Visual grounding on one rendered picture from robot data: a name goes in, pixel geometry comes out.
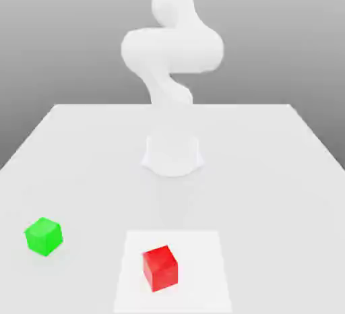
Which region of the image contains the small red cube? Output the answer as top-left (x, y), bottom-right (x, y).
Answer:
top-left (142, 245), bottom-right (179, 293)

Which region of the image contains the small green cube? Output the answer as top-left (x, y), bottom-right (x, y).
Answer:
top-left (24, 216), bottom-right (64, 257)

